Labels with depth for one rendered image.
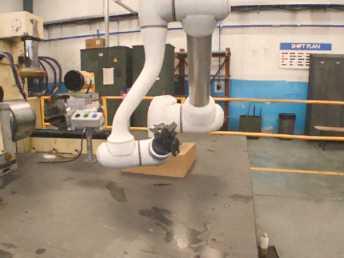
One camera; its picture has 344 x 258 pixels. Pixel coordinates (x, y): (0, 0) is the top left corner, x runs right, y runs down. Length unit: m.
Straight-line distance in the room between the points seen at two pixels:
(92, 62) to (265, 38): 3.94
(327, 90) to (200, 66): 5.20
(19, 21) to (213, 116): 1.34
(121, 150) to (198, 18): 0.54
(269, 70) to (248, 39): 0.89
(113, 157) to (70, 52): 7.10
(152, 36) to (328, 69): 5.42
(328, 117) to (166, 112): 5.17
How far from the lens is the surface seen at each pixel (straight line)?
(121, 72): 4.86
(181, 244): 0.74
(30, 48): 1.86
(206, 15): 0.90
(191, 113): 1.20
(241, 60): 6.29
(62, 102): 2.01
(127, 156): 0.95
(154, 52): 0.91
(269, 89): 6.30
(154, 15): 0.91
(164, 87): 4.55
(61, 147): 1.74
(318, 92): 6.05
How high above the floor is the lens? 1.23
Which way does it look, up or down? 10 degrees down
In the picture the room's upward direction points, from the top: straight up
